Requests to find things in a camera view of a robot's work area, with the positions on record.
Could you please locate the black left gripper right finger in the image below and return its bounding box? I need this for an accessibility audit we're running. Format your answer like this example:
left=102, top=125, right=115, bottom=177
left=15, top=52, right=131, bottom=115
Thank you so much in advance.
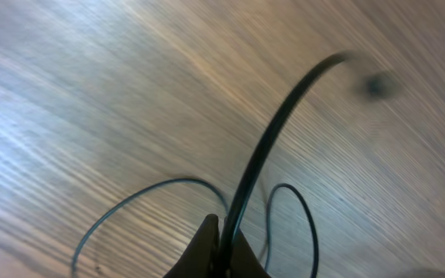
left=229, top=229, right=270, bottom=278

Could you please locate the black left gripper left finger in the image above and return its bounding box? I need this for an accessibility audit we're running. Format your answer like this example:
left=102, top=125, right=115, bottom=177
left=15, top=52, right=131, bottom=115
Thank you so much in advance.
left=164, top=214, right=219, bottom=278

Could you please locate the thick black USB-A cable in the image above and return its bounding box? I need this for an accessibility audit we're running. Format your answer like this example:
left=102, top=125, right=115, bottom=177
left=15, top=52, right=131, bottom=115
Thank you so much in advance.
left=216, top=49, right=401, bottom=278

